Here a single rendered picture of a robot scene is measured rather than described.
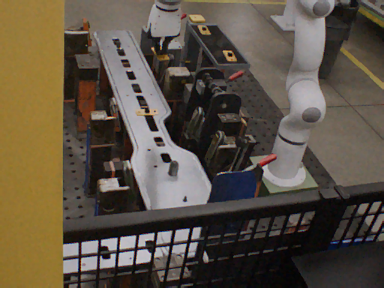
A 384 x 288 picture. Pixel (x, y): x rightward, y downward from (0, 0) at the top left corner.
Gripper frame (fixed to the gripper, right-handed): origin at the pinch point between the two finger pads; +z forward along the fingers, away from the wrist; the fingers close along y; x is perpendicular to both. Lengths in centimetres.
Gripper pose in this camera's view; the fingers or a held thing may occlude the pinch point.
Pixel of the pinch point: (161, 47)
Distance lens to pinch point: 171.1
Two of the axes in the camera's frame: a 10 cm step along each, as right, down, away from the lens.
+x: 4.0, 6.1, -6.9
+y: -9.0, 1.4, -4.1
